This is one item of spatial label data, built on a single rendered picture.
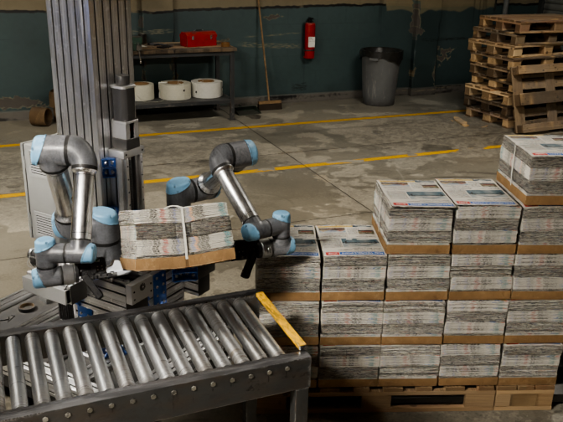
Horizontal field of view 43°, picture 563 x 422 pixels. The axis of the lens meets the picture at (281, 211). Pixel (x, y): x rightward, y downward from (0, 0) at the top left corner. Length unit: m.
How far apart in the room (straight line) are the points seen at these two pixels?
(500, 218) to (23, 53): 7.07
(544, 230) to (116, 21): 2.07
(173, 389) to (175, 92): 6.92
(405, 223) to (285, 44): 7.13
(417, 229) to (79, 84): 1.59
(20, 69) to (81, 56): 6.22
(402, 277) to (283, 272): 0.54
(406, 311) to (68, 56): 1.86
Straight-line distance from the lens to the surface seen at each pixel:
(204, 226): 2.72
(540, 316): 3.58
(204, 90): 9.14
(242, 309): 2.79
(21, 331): 2.75
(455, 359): 3.56
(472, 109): 9.90
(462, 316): 3.46
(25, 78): 9.40
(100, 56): 3.17
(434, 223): 3.22
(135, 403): 2.36
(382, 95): 10.18
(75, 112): 3.28
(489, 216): 3.27
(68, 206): 3.03
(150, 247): 2.68
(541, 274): 3.48
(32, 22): 9.32
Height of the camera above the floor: 2.12
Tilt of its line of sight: 20 degrees down
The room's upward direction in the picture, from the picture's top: 1 degrees clockwise
